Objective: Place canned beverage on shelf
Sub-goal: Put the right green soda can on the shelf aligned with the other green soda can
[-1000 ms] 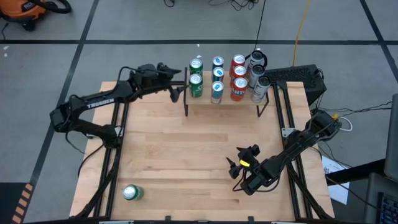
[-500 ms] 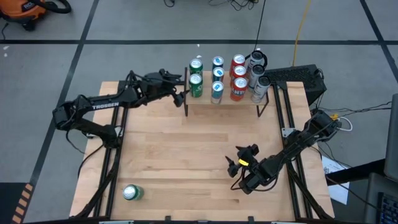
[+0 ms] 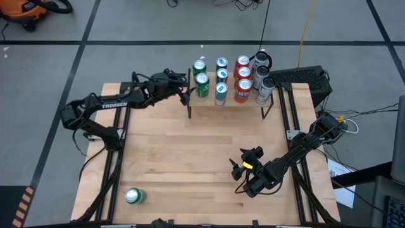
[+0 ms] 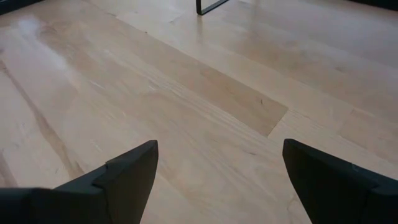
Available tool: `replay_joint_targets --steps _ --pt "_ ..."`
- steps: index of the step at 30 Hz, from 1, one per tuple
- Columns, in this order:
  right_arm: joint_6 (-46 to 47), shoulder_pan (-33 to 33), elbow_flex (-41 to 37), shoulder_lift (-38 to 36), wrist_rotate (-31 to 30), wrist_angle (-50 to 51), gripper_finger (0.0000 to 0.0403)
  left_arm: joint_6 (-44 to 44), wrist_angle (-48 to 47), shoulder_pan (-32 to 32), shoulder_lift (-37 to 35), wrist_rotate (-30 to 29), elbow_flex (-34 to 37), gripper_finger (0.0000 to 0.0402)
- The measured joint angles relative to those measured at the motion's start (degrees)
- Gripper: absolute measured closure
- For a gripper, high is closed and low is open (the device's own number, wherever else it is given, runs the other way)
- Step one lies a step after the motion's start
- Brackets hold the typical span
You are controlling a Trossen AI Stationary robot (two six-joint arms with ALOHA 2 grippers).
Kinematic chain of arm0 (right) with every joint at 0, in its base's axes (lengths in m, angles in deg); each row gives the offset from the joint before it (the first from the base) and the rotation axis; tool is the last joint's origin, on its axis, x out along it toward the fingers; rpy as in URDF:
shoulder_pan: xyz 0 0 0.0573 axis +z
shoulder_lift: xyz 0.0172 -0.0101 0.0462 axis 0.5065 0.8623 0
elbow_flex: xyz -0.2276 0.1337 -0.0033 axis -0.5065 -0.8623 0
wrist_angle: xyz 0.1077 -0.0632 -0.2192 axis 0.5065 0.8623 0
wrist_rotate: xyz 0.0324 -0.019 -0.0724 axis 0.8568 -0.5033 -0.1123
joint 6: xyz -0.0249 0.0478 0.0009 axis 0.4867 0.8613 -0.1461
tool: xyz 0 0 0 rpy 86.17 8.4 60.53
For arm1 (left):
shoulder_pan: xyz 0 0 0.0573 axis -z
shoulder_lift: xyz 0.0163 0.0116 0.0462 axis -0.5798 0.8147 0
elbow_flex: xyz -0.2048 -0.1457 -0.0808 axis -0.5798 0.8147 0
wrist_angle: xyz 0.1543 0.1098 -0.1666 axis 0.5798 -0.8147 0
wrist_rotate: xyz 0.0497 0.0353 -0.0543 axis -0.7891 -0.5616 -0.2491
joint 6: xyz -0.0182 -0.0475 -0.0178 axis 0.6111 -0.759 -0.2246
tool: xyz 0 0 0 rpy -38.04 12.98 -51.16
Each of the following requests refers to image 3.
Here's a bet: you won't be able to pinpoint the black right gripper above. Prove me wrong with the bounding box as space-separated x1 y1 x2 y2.
229 145 280 199

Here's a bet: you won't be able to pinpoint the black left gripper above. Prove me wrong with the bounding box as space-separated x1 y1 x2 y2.
146 68 197 107

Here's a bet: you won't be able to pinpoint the green Sprite can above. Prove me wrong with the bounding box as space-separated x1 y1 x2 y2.
124 187 147 205
194 72 211 98
192 59 208 75

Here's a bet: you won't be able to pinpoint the orange Fanta can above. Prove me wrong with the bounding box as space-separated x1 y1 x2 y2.
233 54 251 71
234 66 252 85
234 78 254 104

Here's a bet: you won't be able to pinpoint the white Celsius can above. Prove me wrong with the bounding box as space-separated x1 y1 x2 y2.
251 51 270 69
254 77 277 106
252 65 271 84

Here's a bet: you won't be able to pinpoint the wooden shelf black legs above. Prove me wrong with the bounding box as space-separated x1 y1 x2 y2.
187 68 275 120

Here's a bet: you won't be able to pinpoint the white paper sheet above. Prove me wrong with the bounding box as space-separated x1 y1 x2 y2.
327 158 357 208

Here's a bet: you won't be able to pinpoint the black computer tower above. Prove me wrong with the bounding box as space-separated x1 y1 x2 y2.
268 65 333 108

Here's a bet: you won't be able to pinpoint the black desk beam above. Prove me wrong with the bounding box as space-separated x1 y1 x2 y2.
330 161 393 189

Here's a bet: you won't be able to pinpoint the dark gray desk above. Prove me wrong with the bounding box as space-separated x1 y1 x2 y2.
370 175 405 228

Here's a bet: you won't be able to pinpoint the black keyboard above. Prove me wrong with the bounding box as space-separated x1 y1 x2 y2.
383 196 405 228

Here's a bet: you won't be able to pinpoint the orange shop vacuum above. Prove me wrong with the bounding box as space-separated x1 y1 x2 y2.
0 0 48 32

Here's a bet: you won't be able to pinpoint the black mat orange stripes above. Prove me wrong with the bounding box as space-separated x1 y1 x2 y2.
0 185 35 228

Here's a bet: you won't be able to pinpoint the black aluminium table frame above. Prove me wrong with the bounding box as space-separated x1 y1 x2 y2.
71 71 341 228

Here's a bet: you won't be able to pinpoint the black cable tangle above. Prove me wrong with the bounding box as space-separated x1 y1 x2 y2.
211 0 264 12

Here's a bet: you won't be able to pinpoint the black coiled cable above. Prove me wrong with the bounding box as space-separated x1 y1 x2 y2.
248 0 273 69

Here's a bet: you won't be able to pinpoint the yellow cable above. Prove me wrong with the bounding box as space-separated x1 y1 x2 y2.
297 0 318 68

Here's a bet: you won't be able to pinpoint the black vacuum hose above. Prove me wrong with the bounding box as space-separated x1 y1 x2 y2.
31 0 73 15

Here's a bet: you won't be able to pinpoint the black cable bundle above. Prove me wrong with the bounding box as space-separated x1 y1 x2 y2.
322 103 399 117

